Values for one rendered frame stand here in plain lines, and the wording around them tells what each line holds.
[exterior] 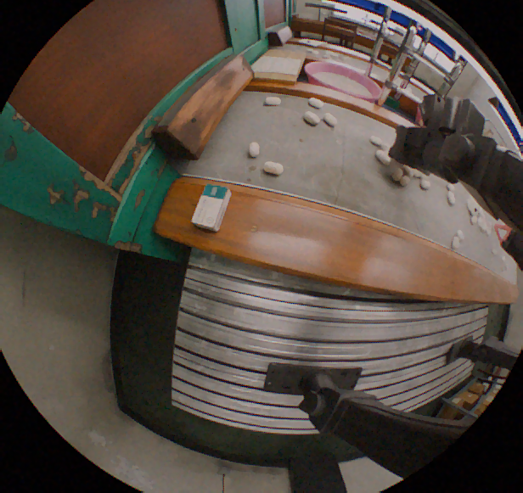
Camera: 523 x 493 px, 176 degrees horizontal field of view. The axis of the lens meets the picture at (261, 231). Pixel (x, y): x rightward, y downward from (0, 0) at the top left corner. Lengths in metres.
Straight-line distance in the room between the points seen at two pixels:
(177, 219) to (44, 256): 0.98
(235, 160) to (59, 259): 1.08
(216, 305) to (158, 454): 1.79
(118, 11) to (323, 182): 0.41
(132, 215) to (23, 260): 0.94
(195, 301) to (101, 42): 0.43
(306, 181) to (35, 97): 0.38
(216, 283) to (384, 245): 0.30
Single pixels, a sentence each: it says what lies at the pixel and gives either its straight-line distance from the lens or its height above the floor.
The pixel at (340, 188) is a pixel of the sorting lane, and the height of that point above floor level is 0.74.
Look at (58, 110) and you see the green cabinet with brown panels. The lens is 0.23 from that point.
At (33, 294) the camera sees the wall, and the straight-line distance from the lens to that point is 1.20.
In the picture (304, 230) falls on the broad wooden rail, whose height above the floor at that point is 0.76.
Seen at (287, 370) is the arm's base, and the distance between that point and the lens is 0.36.
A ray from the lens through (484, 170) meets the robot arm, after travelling 0.20.
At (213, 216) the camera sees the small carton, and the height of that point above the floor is 0.79.
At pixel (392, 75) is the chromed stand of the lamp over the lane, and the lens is 0.53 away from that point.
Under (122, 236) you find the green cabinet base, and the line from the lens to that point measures 0.26.
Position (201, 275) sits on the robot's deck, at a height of 0.67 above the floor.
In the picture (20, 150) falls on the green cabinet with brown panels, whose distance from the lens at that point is 0.21.
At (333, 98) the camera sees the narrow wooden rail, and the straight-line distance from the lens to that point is 0.48.
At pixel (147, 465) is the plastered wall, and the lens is 1.92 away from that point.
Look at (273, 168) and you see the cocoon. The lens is 0.28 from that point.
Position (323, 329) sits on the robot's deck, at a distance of 0.35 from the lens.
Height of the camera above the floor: 0.98
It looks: 75 degrees down
